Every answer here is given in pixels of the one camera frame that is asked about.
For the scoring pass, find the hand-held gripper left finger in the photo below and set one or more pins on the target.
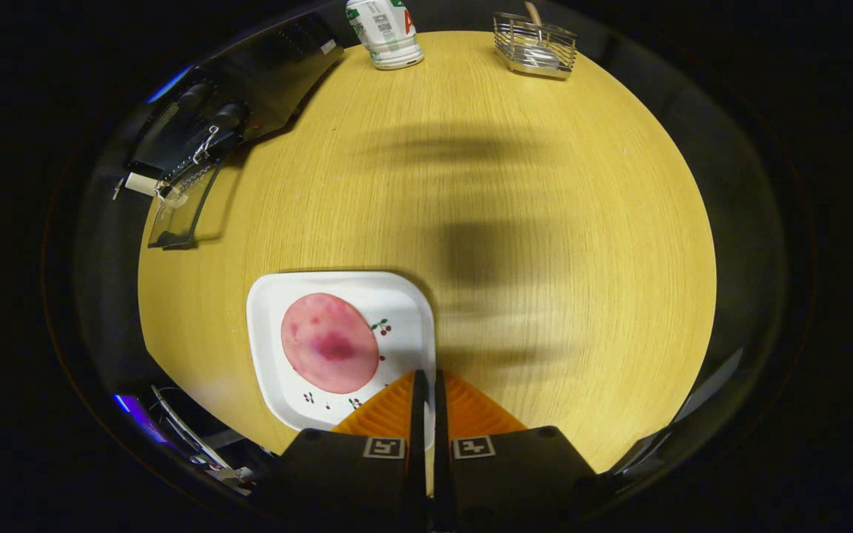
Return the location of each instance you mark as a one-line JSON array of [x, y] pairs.
[[352, 474]]

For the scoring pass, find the white square plate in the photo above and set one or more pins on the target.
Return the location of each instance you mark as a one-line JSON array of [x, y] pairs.
[[397, 311]]

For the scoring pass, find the pink round food slice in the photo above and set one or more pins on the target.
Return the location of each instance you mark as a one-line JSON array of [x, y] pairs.
[[330, 344]]

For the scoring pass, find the white plastic bottle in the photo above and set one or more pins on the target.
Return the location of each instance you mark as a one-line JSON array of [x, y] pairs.
[[386, 33]]

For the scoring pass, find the wooden stick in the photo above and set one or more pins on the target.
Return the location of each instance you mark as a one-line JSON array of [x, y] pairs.
[[533, 12]]

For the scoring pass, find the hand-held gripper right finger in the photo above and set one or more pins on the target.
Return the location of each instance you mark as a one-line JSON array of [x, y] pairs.
[[515, 474]]

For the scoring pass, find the black toaster oven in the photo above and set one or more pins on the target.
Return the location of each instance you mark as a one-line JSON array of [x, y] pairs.
[[263, 74]]

